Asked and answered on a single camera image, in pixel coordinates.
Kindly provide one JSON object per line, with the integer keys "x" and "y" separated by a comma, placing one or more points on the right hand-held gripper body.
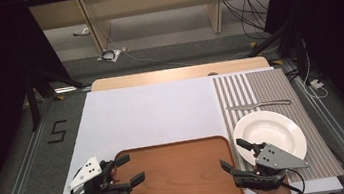
{"x": 277, "y": 160}

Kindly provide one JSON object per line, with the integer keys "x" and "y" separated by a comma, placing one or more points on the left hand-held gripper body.
{"x": 105, "y": 191}

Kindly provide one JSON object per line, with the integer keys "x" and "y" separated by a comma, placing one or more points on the white round plate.
{"x": 270, "y": 129}

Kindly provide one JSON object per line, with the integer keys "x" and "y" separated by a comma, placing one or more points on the silver table knife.
{"x": 255, "y": 105}

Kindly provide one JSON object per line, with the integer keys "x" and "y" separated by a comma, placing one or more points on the brown wooden tray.
{"x": 181, "y": 180}

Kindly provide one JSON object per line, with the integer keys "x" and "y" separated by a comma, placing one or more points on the white board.
{"x": 148, "y": 113}

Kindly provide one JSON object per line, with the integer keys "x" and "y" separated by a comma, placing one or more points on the grey striped placemat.
{"x": 279, "y": 86}

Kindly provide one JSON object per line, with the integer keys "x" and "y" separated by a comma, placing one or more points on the white power adapter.
{"x": 316, "y": 83}

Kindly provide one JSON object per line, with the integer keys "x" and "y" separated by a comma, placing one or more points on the light wooden table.
{"x": 173, "y": 74}

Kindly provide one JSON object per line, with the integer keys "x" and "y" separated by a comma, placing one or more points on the clear plastic bag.
{"x": 110, "y": 55}

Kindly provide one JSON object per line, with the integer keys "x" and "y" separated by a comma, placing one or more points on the black metal stand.
{"x": 273, "y": 38}
{"x": 41, "y": 87}

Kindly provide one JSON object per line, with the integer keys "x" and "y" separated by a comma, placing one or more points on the small white floor object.
{"x": 83, "y": 31}

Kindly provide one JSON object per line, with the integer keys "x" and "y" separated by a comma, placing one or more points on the metal floor rail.
{"x": 335, "y": 129}
{"x": 23, "y": 183}

